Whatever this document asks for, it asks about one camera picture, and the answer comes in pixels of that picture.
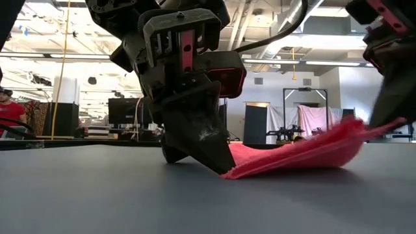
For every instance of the red patterned cloth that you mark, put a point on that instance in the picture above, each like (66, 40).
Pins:
(37, 117)

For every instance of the white hanging cloth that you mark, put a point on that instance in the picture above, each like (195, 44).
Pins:
(276, 117)

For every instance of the blue ceiling tag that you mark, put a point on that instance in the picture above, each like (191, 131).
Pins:
(23, 30)

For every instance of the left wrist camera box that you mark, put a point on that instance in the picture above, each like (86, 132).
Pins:
(227, 76)

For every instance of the black stand frame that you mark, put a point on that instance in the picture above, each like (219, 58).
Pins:
(305, 88)

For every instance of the black panel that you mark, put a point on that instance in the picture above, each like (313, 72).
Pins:
(348, 113)

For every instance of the small black ceiling dome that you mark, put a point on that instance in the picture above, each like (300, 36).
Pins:
(92, 80)

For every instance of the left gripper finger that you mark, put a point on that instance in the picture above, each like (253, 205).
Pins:
(172, 151)
(198, 126)

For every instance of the background black robot arm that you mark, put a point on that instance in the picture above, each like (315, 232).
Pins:
(317, 131)
(286, 132)

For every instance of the pink hanging cloth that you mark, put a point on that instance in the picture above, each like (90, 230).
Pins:
(312, 115)

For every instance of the grey wall vent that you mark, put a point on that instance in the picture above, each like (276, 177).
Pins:
(258, 81)
(307, 82)

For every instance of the black monitor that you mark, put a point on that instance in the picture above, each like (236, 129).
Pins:
(123, 110)

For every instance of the black partition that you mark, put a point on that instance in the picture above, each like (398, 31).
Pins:
(255, 125)

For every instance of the person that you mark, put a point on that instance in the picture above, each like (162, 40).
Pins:
(11, 112)

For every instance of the grey rectangular air duct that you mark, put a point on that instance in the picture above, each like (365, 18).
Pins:
(334, 24)

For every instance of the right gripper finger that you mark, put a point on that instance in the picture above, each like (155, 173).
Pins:
(398, 96)

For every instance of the black cabinet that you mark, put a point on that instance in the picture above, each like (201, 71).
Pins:
(65, 120)

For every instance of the silver slanted duct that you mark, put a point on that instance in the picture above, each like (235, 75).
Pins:
(317, 6)

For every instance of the pink towel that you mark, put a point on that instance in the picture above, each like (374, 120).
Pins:
(292, 156)

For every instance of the white ceiling light strip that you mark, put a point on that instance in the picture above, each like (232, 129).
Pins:
(81, 56)
(331, 63)
(271, 61)
(22, 54)

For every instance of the stack of white bins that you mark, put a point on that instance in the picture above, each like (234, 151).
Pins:
(97, 131)

